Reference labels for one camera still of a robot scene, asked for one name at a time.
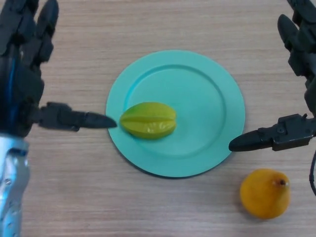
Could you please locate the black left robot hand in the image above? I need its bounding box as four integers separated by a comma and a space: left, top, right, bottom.
0, 0, 118, 139

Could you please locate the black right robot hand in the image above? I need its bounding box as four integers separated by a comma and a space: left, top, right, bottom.
228, 0, 316, 152

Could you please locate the orange-yellow pear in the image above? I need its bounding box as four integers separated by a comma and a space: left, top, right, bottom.
239, 168, 291, 220

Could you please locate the yellow-green starfruit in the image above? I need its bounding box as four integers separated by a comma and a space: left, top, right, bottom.
119, 102, 177, 141

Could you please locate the teal round plate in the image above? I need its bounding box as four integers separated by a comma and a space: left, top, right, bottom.
105, 50, 246, 179

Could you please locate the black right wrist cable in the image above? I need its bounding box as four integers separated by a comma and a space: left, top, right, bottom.
309, 152, 316, 198

